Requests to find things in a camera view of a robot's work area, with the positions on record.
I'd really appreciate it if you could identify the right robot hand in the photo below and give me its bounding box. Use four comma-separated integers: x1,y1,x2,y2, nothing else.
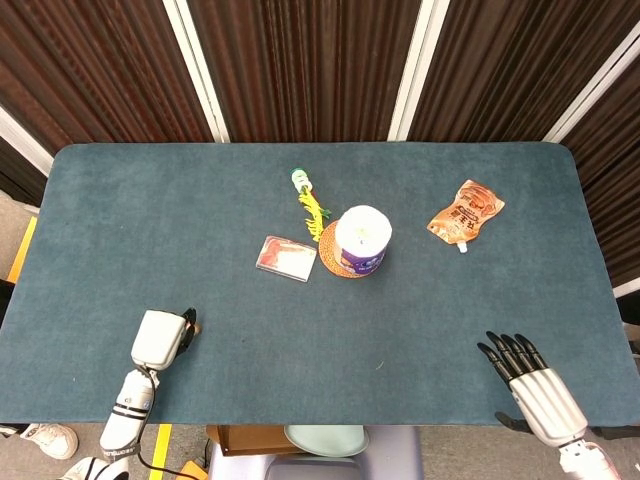
476,331,589,449

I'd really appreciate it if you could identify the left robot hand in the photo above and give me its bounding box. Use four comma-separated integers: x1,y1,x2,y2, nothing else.
130,306,198,372

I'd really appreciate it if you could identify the brown cardboard box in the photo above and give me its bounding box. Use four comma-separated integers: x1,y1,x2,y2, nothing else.
205,424,306,457

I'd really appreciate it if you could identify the white sneaker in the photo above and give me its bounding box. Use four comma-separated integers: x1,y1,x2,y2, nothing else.
18,422,80,461

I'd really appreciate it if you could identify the teal table cloth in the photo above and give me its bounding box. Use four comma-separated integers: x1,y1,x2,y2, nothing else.
0,142,640,426

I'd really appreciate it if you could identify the woven round coaster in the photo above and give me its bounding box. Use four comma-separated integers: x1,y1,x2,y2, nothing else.
317,219,386,281

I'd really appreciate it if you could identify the pale green round plate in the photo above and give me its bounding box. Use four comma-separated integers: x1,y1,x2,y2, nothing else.
283,424,371,458

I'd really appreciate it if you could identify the yellow tasseled toy stick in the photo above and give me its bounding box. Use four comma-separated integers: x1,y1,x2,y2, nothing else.
289,168,332,243

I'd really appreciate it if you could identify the orange spouted drink pouch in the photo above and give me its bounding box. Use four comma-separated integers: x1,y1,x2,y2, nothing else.
426,179,506,255

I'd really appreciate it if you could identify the white toilet paper roll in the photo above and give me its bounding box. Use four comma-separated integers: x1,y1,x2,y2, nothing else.
334,204,393,275

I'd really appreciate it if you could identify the brown folding screen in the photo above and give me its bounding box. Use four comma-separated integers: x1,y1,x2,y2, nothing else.
0,0,640,299

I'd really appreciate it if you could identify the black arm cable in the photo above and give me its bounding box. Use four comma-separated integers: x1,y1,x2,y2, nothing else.
134,367,201,479

